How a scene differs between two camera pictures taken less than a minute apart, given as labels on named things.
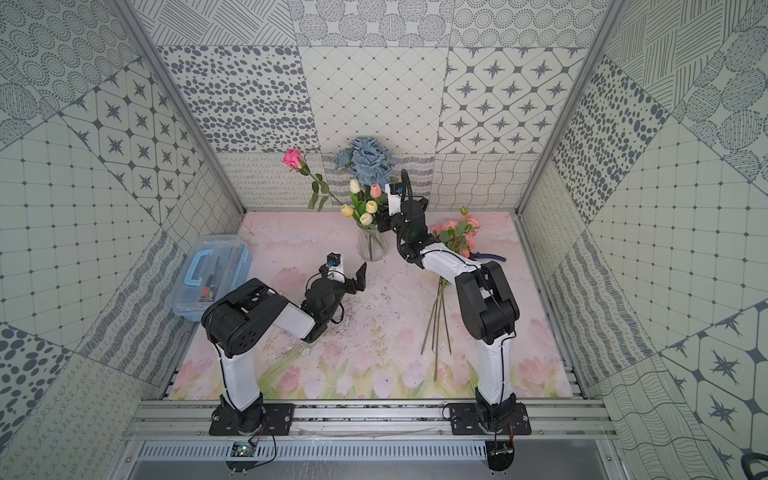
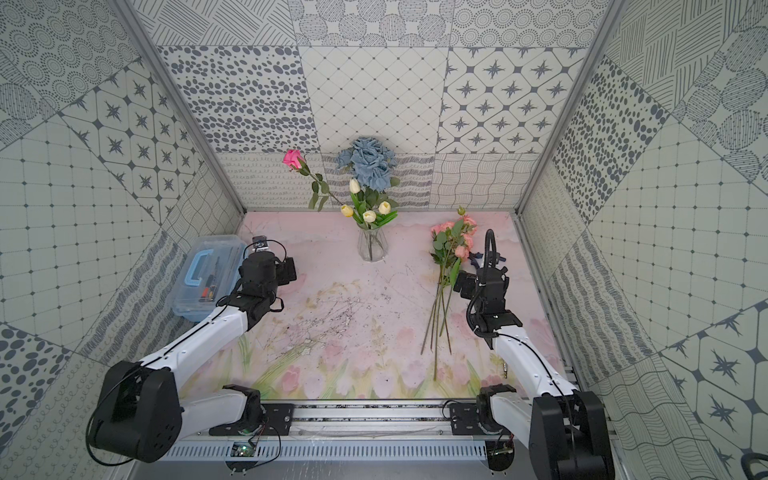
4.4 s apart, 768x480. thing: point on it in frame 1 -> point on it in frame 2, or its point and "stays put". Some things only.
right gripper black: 383,221 -> 469,281
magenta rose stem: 295,160 stays put
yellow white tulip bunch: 364,206 stays put
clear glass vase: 372,243 stays put
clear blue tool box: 214,265 stays put
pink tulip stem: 376,192 -> 461,254
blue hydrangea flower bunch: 369,159 stays put
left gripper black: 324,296 -> 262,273
